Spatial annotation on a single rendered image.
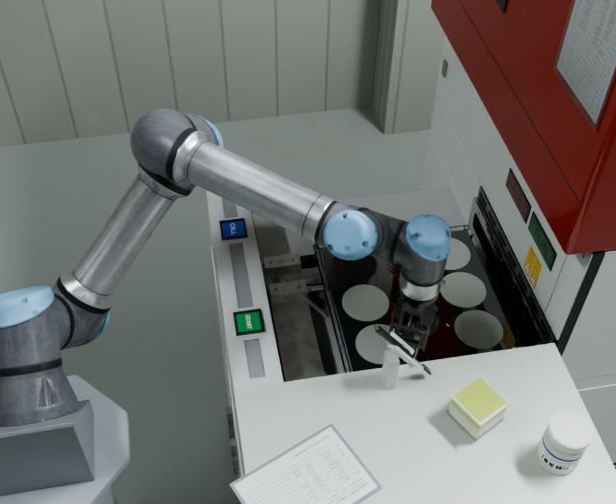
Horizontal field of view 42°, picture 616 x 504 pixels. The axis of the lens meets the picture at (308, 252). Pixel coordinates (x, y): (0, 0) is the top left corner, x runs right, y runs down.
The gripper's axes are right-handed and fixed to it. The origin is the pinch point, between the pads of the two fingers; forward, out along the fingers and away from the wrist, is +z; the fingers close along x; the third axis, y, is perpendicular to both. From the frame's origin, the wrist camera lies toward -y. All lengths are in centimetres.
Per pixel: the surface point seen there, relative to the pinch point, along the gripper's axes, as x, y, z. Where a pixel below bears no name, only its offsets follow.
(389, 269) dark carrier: -9.6, -19.4, 1.8
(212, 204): -52, -19, -4
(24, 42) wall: -181, -120, 43
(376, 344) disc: -6.6, 1.3, 1.7
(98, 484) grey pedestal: -47, 44, 10
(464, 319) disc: 8.8, -11.3, 1.7
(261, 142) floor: -96, -151, 92
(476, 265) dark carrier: 8.2, -27.2, 1.6
